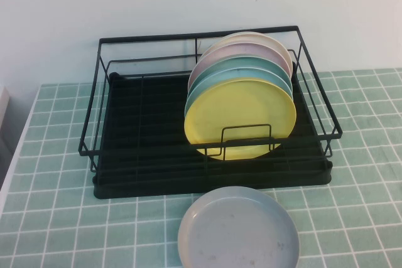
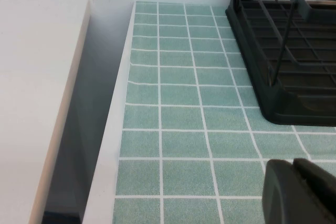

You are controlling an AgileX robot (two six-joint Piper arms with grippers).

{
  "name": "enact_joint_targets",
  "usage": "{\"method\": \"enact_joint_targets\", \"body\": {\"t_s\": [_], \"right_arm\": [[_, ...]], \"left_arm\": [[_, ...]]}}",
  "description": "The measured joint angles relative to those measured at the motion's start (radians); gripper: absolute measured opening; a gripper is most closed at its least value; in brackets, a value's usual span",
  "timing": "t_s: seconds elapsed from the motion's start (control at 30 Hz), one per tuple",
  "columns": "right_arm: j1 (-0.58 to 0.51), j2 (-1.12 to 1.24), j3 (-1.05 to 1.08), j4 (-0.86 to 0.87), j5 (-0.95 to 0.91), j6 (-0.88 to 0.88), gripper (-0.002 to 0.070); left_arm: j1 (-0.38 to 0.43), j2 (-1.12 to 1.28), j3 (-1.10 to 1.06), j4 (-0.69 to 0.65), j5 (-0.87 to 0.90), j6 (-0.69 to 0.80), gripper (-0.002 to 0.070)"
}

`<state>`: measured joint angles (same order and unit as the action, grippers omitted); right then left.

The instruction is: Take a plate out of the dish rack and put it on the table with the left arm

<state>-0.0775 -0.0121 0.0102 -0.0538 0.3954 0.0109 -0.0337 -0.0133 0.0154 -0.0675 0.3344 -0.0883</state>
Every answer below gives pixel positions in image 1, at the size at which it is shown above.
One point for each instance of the yellow plate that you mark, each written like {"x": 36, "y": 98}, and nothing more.
{"x": 245, "y": 114}

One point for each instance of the light blue plate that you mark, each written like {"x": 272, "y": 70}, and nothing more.
{"x": 267, "y": 77}

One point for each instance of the teal green plate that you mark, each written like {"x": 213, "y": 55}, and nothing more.
{"x": 267, "y": 66}

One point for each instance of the pink plate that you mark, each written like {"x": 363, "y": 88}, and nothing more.
{"x": 267, "y": 53}

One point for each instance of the cream plate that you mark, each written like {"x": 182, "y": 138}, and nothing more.
{"x": 267, "y": 39}

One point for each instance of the grey plate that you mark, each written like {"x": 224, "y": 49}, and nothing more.
{"x": 238, "y": 233}

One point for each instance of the black plastic drip tray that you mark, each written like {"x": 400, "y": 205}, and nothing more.
{"x": 141, "y": 186}

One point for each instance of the green checked tablecloth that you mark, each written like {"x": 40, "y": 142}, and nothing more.
{"x": 345, "y": 186}

